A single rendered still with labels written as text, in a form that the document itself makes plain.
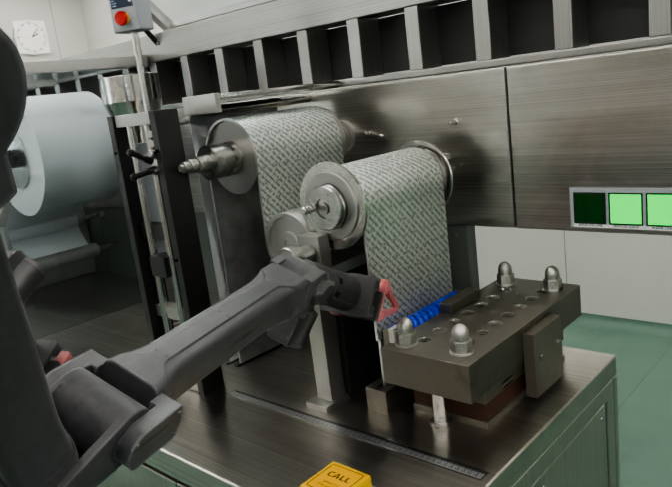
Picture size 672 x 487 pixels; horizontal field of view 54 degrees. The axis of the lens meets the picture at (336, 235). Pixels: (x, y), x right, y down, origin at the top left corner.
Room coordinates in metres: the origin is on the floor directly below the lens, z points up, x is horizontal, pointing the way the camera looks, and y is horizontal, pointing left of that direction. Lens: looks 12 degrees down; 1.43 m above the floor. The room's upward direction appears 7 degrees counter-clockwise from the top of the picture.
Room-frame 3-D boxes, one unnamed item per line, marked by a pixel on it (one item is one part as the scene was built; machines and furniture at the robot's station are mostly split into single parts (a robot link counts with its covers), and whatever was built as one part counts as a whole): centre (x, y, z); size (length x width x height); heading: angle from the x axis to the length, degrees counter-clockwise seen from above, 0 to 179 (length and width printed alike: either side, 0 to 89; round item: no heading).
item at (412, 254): (1.13, -0.13, 1.11); 0.23 x 0.01 x 0.18; 137
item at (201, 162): (1.20, 0.24, 1.33); 0.06 x 0.03 x 0.03; 137
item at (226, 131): (1.35, 0.09, 1.33); 0.25 x 0.14 x 0.14; 137
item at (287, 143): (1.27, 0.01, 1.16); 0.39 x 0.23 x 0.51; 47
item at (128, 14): (1.48, 0.38, 1.66); 0.07 x 0.07 x 0.10; 67
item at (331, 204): (1.07, 0.01, 1.25); 0.07 x 0.02 x 0.07; 47
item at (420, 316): (1.12, -0.14, 1.03); 0.21 x 0.04 x 0.03; 137
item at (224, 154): (1.24, 0.20, 1.33); 0.06 x 0.06 x 0.06; 47
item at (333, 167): (1.08, 0.00, 1.25); 0.15 x 0.01 x 0.15; 47
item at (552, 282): (1.16, -0.39, 1.05); 0.04 x 0.04 x 0.04
